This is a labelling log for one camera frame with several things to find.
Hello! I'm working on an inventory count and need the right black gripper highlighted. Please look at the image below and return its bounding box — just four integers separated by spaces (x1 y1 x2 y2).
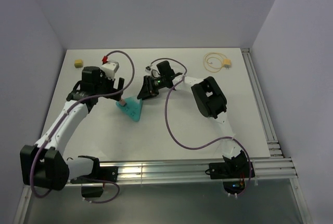
137 76 165 101

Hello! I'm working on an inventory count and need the teal triangular power strip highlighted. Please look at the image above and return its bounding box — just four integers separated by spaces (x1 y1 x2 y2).
116 97 143 122

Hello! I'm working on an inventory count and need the pink usb charger plug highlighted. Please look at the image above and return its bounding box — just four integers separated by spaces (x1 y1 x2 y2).
119 99 126 106

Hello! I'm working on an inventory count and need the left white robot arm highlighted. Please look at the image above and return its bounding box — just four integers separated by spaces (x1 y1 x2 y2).
20 61 124 191

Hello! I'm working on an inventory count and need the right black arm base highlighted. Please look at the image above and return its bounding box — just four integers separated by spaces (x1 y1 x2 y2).
205 162 255 197

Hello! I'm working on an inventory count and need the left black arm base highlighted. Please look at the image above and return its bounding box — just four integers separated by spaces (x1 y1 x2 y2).
70 166 120 204

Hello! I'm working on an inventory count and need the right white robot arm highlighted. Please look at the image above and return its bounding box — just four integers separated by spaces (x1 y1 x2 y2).
137 58 254 179

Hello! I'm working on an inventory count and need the yellow cube block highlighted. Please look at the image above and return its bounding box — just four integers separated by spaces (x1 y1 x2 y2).
74 59 84 69

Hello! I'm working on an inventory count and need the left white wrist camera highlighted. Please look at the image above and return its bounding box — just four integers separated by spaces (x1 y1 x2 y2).
100 56 120 80

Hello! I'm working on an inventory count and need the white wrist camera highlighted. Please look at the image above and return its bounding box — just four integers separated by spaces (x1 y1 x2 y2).
100 56 120 80
145 64 155 75

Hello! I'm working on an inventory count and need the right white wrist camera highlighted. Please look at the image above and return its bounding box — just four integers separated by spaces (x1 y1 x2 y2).
145 64 155 75

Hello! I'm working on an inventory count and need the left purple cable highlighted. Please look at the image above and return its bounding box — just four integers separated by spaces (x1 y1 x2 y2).
30 50 135 204

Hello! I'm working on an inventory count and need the purple cable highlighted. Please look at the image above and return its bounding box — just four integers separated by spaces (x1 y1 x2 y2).
150 57 253 196
30 50 135 204

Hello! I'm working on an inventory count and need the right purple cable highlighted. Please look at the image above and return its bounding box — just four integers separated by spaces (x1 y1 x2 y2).
150 57 253 196

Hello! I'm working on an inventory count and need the aluminium rail frame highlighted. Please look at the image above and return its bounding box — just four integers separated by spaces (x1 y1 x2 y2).
15 47 313 224

